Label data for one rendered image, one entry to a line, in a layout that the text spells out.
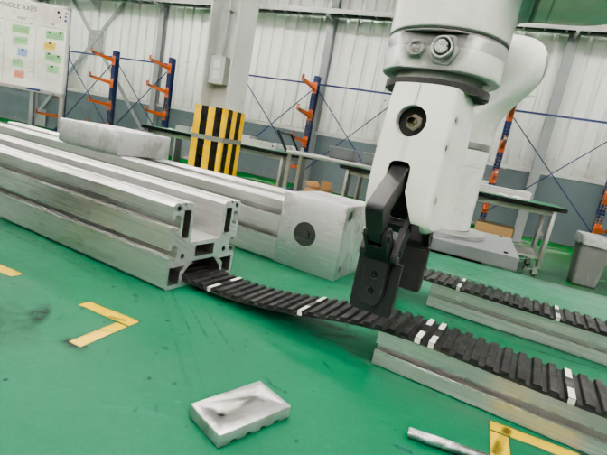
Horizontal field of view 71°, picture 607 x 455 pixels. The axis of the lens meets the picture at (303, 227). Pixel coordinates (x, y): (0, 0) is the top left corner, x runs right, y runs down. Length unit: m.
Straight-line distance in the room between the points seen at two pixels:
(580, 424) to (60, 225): 0.51
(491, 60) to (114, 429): 0.31
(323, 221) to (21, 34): 5.93
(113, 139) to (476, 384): 0.63
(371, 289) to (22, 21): 6.15
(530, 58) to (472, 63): 0.67
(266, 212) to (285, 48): 8.69
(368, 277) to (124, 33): 11.52
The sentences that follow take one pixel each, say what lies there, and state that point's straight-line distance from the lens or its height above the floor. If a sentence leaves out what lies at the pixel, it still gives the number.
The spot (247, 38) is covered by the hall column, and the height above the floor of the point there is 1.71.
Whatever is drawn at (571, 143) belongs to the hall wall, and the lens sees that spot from 8.17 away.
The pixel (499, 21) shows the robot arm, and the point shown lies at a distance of 0.33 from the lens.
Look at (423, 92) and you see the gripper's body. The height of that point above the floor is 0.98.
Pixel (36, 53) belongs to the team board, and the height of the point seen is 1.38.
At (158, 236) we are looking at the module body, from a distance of 0.42.
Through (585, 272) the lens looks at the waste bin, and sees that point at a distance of 5.49.
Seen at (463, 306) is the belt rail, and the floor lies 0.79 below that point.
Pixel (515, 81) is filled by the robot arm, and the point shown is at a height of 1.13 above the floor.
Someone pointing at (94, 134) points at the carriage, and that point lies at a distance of 0.81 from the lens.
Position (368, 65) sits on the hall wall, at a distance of 8.54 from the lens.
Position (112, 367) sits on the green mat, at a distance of 0.31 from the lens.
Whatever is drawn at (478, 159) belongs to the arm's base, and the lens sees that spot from 0.97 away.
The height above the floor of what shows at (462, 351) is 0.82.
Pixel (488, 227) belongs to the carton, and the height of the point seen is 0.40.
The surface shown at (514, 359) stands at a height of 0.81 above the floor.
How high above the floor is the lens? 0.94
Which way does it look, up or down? 11 degrees down
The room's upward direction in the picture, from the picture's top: 11 degrees clockwise
